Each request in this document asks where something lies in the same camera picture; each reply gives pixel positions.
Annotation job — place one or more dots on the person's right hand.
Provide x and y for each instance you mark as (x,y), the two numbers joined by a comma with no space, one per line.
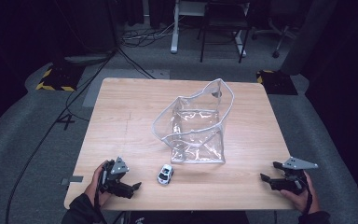
(303,199)

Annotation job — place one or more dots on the black chair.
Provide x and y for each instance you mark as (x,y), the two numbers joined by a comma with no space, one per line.
(223,25)

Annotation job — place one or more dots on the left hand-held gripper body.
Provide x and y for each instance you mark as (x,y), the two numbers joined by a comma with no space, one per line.
(115,180)

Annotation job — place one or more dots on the grey curtain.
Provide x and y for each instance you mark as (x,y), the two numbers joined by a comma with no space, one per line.
(307,37)

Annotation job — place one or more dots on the office chair base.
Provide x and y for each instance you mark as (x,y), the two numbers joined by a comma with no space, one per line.
(279,34)

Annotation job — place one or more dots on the black yellow striped base plate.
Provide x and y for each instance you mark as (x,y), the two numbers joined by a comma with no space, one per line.
(276,82)
(60,77)

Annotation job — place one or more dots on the person's dark clothing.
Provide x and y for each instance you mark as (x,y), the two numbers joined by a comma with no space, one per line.
(183,218)

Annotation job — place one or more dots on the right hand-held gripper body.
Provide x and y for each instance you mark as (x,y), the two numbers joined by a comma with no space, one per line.
(292,182)

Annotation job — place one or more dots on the person's left hand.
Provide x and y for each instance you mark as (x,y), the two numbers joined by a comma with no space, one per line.
(95,183)

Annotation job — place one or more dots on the white desk frame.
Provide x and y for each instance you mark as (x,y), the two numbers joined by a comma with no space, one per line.
(175,31)

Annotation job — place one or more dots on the grey tape strip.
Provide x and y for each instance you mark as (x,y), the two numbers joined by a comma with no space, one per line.
(74,179)

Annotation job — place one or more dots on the dark cabinet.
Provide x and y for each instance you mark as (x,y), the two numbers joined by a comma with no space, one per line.
(90,28)

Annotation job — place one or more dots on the transparent plastic bag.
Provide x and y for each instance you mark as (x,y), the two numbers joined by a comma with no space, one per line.
(195,124)

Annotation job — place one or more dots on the white toy car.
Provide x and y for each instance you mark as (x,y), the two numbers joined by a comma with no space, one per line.
(165,174)

